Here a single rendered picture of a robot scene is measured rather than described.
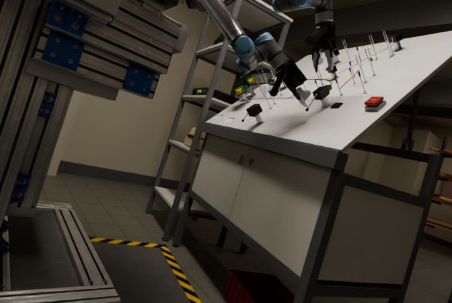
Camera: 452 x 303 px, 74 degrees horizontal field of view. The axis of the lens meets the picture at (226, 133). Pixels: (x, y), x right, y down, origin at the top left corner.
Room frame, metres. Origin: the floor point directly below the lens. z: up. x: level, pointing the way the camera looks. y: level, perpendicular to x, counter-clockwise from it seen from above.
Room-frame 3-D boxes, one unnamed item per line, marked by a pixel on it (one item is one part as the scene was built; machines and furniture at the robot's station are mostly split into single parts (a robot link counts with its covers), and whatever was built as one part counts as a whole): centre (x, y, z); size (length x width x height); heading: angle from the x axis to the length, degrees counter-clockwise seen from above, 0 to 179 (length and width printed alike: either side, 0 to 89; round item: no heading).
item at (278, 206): (1.30, -0.27, 0.60); 0.55 x 0.03 x 0.39; 28
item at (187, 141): (2.33, 0.12, 0.76); 0.30 x 0.21 x 0.20; 121
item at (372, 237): (1.68, -0.41, 0.60); 1.17 x 0.58 x 0.40; 28
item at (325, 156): (1.53, -0.13, 0.83); 1.18 x 0.05 x 0.06; 28
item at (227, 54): (2.45, 0.12, 0.92); 0.61 x 0.50 x 1.85; 28
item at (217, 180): (1.79, -0.02, 0.60); 0.55 x 0.02 x 0.39; 28
